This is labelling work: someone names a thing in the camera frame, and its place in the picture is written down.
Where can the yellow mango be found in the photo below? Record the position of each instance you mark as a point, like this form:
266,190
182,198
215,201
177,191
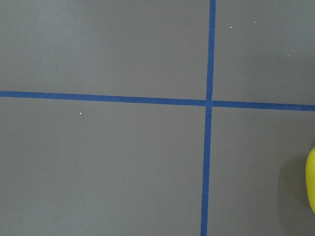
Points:
310,179

